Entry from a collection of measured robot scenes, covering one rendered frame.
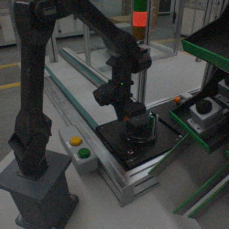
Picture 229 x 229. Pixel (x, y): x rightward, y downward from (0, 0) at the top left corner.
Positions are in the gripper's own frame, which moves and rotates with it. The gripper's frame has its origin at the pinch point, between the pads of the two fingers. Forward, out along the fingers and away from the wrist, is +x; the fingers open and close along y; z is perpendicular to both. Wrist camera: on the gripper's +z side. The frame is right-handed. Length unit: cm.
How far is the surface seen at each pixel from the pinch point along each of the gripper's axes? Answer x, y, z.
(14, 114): 110, -204, 29
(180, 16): -12, -82, -108
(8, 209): 24.0, -0.4, 41.1
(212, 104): -17.5, 28.7, -2.1
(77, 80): 18, -66, -11
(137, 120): 3.9, 2.1, -5.7
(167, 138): 12.1, 7.6, -16.0
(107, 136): 12.3, -4.4, 2.6
